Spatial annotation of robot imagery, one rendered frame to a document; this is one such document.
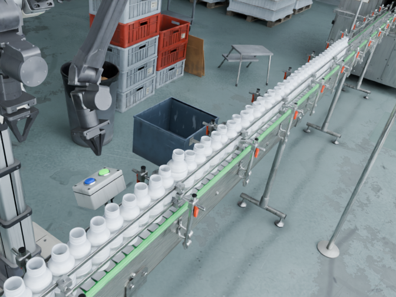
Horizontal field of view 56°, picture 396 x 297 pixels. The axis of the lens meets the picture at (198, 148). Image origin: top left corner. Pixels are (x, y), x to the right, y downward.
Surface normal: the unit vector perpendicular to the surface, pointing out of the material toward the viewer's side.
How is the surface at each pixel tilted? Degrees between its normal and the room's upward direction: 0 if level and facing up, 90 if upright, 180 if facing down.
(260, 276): 0
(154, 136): 90
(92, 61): 98
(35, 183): 0
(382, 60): 90
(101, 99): 69
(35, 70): 90
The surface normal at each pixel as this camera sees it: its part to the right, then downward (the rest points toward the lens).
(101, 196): 0.82, 0.10
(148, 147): -0.55, 0.40
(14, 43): 0.19, -0.78
